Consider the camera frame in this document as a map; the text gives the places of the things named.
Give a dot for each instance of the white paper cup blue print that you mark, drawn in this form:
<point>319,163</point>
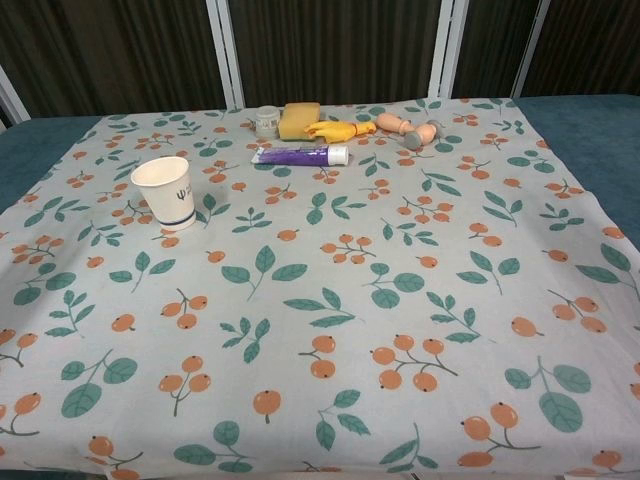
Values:
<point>167,200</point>

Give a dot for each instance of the floral fruit print tablecloth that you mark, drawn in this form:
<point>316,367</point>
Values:
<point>320,300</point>

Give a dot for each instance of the purple toothpaste tube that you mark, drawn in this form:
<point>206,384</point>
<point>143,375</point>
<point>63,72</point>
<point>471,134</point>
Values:
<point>295,156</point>

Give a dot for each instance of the yellow rubber chicken toy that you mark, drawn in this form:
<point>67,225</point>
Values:
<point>330,131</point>

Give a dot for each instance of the yellow sponge block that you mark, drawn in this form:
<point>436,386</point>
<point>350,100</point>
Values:
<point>295,122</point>

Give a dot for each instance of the small clear jar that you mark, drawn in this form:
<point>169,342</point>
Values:
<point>266,121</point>

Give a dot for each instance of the wooden peg doll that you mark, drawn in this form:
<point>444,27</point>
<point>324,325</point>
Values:
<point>390,121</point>

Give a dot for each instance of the pink facial massager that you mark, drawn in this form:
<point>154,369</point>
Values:
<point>425,134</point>

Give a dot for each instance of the white double screen frame post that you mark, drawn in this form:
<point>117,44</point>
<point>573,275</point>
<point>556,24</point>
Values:
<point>448,45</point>
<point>225,50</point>

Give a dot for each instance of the thin white screen frame post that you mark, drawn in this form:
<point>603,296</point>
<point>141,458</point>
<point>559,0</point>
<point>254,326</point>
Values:
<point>530,47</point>

